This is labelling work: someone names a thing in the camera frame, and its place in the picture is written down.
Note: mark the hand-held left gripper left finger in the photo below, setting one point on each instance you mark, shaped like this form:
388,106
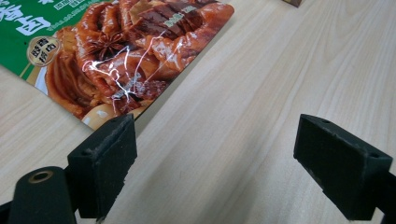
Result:
102,161

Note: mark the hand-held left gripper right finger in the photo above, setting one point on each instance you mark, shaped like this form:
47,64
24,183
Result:
339,168

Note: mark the green braised meat food packet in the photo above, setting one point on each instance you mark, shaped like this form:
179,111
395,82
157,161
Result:
124,62

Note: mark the small brown box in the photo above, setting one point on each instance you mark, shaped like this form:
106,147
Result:
292,2

